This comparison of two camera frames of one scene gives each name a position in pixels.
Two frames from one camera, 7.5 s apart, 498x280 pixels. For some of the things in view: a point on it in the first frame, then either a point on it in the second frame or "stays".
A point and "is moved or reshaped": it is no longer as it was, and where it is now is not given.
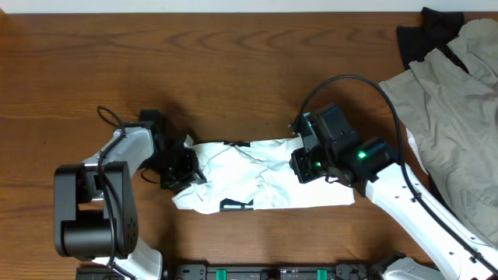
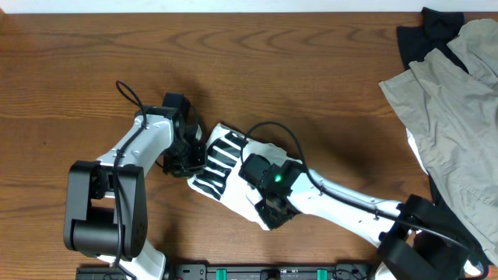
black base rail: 250,271 stays
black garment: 439,28 stays
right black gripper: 299,156 → 271,220
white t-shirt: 261,173 is moved or reshaped
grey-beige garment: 448,107 stays
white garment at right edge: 418,155 stays
